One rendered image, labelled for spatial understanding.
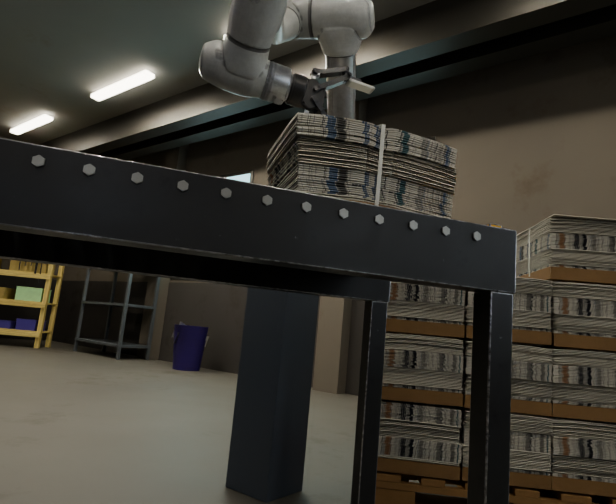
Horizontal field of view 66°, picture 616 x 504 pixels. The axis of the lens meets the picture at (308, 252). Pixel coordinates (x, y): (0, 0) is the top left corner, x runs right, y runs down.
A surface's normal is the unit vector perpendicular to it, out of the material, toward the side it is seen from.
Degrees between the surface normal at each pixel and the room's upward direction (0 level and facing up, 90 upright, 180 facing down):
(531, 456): 90
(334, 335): 90
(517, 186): 90
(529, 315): 90
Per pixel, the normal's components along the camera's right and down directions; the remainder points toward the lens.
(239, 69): 0.05, 0.61
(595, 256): -0.07, -0.17
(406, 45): -0.60, -0.18
